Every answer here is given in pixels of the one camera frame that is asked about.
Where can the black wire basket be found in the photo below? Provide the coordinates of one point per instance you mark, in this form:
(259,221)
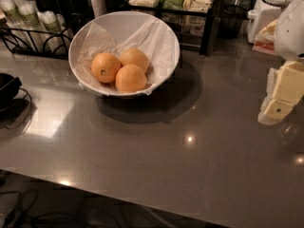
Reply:
(231,20)

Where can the left stacked paper cups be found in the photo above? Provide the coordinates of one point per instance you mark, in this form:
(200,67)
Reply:
(15,22)

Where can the black device at left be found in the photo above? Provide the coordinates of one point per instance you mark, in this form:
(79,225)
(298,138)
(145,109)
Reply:
(9,88)

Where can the middle stacked paper cups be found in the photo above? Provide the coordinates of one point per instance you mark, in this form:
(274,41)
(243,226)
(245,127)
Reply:
(32,22)

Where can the white bowl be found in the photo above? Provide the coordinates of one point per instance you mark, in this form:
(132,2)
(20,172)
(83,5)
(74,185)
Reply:
(126,22)

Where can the white cylindrical container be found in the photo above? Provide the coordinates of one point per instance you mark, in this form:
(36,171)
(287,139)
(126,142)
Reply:
(97,0)

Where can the stacked paper cups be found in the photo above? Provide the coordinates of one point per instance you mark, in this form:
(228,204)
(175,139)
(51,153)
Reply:
(32,22)
(51,24)
(15,22)

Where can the orange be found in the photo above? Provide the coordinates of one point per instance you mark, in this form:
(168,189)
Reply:
(130,78)
(105,67)
(134,56)

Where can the black wire cup rack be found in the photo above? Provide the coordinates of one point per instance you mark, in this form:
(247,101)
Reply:
(67,34)

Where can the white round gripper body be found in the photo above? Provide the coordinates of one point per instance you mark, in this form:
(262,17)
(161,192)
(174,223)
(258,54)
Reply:
(291,32)

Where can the black condiment shelf rack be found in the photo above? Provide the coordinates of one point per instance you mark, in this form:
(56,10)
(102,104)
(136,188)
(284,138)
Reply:
(191,20)

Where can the white appliance with bowl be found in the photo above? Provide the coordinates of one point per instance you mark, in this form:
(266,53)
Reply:
(263,13)

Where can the red white packet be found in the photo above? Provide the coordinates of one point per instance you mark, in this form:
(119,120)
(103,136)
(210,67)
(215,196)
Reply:
(264,41)

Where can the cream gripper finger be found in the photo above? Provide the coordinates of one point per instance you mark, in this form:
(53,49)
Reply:
(271,82)
(289,90)

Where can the right stacked paper cups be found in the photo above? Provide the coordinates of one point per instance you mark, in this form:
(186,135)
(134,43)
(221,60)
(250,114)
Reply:
(51,24)

